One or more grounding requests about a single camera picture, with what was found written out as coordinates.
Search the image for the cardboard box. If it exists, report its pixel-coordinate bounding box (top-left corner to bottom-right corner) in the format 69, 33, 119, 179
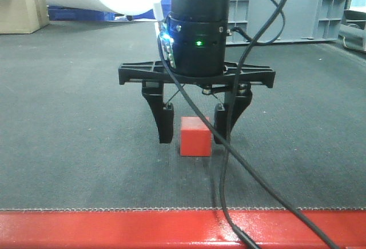
1, 0, 50, 34

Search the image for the red magnetic cube block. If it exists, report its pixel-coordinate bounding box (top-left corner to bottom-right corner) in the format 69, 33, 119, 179
180, 117, 212, 157

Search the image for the black woven table mat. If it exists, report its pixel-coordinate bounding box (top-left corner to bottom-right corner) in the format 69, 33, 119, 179
0, 20, 366, 211

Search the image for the red table edge strip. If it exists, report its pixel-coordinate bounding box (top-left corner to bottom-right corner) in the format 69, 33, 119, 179
0, 210, 366, 249

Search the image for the grey plastic crate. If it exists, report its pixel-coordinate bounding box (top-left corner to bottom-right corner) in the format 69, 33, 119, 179
228, 0, 347, 43

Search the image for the small green circuit board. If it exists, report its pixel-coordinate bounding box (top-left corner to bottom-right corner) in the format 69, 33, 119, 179
158, 21, 176, 69

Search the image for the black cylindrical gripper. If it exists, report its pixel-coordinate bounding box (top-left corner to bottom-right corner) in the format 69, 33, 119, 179
118, 0, 276, 145

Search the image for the black cable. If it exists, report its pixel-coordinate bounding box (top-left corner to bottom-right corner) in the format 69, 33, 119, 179
157, 29, 341, 249
220, 0, 296, 249

